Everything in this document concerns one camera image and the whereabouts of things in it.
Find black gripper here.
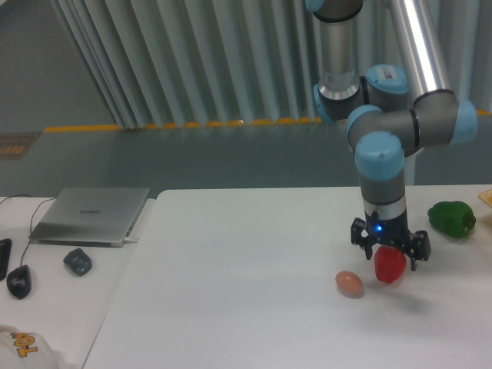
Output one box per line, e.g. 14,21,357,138
351,211,431,271

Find red bell pepper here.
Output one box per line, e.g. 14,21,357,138
374,245,406,284

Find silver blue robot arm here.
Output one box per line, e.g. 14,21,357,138
305,1,477,264

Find green bell pepper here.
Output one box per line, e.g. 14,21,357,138
427,201,476,238

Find brown egg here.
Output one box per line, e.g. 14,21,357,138
335,271,364,298

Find beige tray at edge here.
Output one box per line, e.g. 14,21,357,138
478,188,492,208

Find white folding curtain screen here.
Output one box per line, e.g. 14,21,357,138
50,1,491,129

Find silver closed laptop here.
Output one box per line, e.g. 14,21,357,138
29,187,150,248

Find black computer mouse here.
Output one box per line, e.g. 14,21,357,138
6,264,32,300

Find black flat device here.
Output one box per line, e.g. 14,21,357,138
0,238,12,281

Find white cap orange letters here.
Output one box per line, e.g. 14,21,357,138
1,325,59,368

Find black mouse cable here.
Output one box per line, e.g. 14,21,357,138
0,194,57,267

